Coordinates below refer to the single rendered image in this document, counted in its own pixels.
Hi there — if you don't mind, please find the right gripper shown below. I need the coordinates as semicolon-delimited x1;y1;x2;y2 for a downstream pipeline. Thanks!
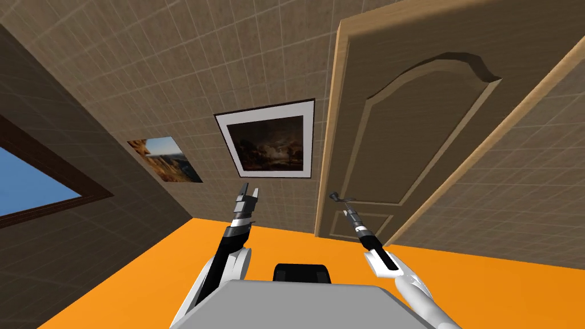
342;203;364;230

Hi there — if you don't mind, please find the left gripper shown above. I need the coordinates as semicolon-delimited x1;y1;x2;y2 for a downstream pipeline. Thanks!
232;182;260;222

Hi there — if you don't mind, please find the white-framed dark landscape painting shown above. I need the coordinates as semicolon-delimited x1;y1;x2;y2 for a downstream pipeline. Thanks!
214;98;316;180

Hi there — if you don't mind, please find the frameless canyon landscape picture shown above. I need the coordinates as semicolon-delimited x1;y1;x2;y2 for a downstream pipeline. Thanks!
126;136;204;184

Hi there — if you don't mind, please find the brown panelled door leaf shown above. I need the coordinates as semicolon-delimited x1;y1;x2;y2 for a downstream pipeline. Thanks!
318;0;585;246

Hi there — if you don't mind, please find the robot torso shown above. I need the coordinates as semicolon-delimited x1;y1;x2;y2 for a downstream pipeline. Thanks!
169;263;436;329

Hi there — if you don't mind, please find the brown-framed window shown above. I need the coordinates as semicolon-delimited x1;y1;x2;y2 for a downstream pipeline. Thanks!
0;114;115;230

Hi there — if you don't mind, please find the dark curved door handle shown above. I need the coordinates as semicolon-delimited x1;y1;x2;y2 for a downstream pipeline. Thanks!
328;191;358;204

